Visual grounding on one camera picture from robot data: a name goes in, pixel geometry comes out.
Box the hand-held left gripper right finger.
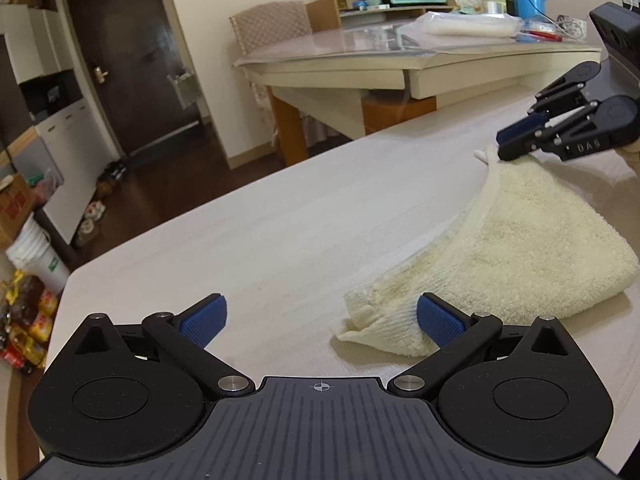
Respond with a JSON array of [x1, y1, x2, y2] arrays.
[[387, 292, 574, 401]]

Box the chair with quilted cover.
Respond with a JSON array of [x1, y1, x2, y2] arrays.
[[228, 0, 314, 57]]

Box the white power strip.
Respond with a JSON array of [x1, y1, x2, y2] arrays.
[[554, 15, 587, 40]]

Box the pile of snack packets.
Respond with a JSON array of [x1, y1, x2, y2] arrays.
[[0, 270, 62, 375]]

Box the beige dining table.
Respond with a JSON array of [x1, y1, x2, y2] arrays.
[[232, 24, 604, 167]]

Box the clear plastic bag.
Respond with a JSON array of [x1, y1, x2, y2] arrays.
[[414, 10, 524, 39]]

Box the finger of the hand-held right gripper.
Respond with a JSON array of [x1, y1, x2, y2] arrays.
[[497, 99, 609, 162], [496, 60, 604, 147]]

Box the plain cardboard box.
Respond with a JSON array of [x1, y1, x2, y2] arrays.
[[304, 0, 342, 34]]

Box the cream terry towel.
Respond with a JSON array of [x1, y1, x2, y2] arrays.
[[331, 146, 639, 359]]

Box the wooden desktop shelf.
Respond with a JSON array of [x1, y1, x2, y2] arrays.
[[339, 4, 453, 18]]

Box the row of shoes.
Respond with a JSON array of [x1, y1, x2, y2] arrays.
[[74, 159, 132, 248]]

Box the cardboard box with red print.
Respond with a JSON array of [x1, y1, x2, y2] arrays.
[[0, 174, 37, 250]]

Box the white cabinet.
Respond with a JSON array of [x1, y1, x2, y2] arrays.
[[0, 4, 108, 247]]

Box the dark brown door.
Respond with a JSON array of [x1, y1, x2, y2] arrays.
[[64, 0, 227, 159]]

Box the white plastic bucket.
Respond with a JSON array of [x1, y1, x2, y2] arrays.
[[5, 217, 71, 296]]

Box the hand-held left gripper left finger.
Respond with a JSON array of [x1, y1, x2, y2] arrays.
[[75, 293, 256, 401]]

